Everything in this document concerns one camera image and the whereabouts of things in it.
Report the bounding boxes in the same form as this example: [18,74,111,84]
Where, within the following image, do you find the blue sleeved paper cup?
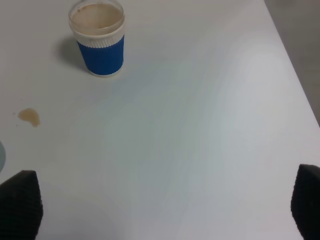
[68,0,126,77]

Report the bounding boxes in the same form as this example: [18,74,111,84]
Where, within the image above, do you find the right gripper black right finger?
[290,164,320,240]

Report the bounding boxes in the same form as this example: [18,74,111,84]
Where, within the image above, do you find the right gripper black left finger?
[0,170,44,240]

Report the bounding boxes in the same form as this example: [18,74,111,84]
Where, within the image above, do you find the brown beverage spill puddle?
[18,108,40,127]

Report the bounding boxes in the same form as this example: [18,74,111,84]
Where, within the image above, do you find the teal plastic cup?
[0,141,6,172]

